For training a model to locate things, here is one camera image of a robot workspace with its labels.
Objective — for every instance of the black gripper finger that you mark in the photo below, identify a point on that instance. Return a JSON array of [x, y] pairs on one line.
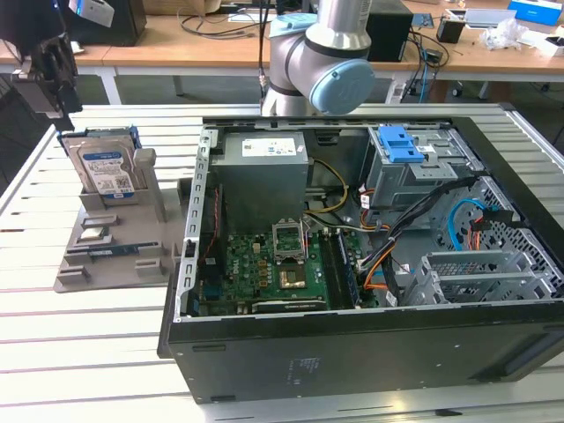
[[35, 94], [61, 79]]

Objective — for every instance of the hard disk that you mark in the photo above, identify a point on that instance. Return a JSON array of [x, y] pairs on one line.
[[103, 167]]

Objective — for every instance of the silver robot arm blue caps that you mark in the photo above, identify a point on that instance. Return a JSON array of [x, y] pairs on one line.
[[308, 53]]

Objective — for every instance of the grey metal disk bay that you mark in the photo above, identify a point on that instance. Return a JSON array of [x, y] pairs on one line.
[[476, 282]]

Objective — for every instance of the black computer tower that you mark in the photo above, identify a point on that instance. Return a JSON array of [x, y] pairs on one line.
[[130, 26]]

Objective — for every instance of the long wooden desk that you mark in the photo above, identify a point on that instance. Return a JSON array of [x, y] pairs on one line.
[[145, 53]]

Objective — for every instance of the silver CPU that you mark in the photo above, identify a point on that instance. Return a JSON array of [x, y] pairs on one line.
[[93, 234]]

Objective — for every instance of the grey parts rack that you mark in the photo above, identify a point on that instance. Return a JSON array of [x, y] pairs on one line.
[[128, 220]]

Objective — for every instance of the dark RAM stick with label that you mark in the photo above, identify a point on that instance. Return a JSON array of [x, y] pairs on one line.
[[110, 252]]

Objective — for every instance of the grey power supply unit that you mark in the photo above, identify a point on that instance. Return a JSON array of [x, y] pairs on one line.
[[260, 185]]

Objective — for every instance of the green motherboard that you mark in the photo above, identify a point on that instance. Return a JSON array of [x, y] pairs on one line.
[[247, 264]]

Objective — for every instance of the metal locking lever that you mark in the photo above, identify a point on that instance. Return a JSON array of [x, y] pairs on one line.
[[304, 238]]

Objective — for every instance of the CPU socket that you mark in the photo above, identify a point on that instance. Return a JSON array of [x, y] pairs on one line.
[[293, 278]]

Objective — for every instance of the black graphics card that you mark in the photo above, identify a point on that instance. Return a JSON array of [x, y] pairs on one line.
[[286, 305]]

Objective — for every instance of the black RAM slot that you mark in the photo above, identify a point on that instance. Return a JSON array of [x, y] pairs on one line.
[[329, 269]]

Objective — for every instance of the black speaker box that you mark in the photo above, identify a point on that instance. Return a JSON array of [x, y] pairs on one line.
[[392, 35]]

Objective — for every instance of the installed RAM stick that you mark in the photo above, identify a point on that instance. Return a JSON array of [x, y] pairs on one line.
[[348, 269]]

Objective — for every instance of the blue plastic cage latch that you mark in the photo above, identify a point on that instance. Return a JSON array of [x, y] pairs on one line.
[[398, 145]]

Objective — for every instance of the grey metal drive cage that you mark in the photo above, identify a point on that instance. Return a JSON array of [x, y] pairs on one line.
[[396, 185]]

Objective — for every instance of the small black open box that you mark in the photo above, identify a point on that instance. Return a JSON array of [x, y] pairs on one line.
[[449, 31]]

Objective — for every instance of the black open PC case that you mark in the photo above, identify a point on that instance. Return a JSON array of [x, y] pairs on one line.
[[352, 361]]

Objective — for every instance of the grey flat tray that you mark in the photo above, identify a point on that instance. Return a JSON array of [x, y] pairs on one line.
[[489, 17]]

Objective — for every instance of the clear plastic bag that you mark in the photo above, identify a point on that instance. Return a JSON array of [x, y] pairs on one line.
[[502, 35]]

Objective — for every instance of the blue and white box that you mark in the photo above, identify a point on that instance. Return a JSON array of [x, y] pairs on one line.
[[535, 11]]

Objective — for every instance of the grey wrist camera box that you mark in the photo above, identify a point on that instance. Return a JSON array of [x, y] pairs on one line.
[[94, 11]]

